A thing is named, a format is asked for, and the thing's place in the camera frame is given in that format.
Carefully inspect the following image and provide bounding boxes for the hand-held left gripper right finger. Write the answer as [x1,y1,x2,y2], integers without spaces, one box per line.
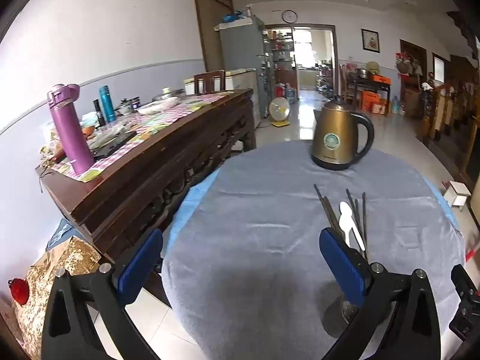
[319,227,441,360]

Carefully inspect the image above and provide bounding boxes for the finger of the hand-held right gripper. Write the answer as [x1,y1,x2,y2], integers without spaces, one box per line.
[451,264,480,306]

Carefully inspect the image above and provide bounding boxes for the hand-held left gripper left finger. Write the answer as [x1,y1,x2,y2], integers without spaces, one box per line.
[41,228,164,360]

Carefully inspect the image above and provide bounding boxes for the dark utensil holder cup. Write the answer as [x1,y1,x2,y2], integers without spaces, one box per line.
[322,292,362,339]

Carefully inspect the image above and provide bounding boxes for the grey tablecloth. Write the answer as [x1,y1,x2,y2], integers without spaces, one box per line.
[161,140,466,360]

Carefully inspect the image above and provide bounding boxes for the blue patterned bag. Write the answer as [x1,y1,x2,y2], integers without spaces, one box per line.
[47,219,76,250]

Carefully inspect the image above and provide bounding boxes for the carved wooden sideboard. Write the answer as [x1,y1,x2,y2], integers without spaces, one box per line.
[35,89,257,301]

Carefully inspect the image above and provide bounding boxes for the small white stool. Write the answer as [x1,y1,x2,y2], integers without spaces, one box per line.
[442,181,472,208]

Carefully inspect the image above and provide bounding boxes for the gold glitter cloth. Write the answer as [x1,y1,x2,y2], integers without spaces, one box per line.
[11,236,102,357]

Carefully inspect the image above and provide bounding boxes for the black tray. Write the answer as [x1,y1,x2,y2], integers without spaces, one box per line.
[92,131,137,158]

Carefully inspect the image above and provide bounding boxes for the bronze electric kettle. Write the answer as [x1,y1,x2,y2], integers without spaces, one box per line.
[310,95,376,171]

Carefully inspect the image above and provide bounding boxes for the red round ornament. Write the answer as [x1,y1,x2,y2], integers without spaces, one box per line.
[8,278,30,305]

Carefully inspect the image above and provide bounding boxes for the purple thermos bottle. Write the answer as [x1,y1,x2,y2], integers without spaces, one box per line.
[47,83,95,176]

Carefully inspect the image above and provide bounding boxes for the black bottle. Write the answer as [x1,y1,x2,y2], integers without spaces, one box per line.
[93,99,106,127]

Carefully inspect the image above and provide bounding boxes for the pink checkered cloth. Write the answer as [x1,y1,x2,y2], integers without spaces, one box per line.
[50,93,235,181]

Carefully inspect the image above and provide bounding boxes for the small lidded metal pot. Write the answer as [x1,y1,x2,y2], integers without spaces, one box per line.
[116,97,141,115]

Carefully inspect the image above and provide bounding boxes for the white bowl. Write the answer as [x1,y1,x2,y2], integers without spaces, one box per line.
[137,97,181,115]

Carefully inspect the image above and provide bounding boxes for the orange gift boxes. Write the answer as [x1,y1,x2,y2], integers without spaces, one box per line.
[362,90,389,117]

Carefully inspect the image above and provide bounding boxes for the teal thermos bottle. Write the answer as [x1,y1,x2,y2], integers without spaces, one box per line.
[98,85,117,122]

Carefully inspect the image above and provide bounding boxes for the yellow floor fan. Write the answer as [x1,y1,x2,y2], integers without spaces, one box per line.
[269,97,291,127]

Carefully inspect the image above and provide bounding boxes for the metal pan lid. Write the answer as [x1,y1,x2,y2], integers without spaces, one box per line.
[152,87,186,102]

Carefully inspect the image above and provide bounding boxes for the dark wooden side table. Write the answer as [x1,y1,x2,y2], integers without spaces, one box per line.
[347,75,392,115]

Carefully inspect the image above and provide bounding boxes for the wooden chair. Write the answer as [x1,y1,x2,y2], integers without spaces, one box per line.
[194,70,226,95]

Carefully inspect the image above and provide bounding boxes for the glass display shelf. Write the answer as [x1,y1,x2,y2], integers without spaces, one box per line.
[264,28,295,83]

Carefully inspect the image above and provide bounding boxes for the grey refrigerator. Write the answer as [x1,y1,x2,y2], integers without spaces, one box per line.
[214,15,274,121]

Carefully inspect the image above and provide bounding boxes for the brown wooden door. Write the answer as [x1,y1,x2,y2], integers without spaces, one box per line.
[192,0,235,72]

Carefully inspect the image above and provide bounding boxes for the framed wall picture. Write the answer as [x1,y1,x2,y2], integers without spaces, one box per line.
[361,28,380,53]

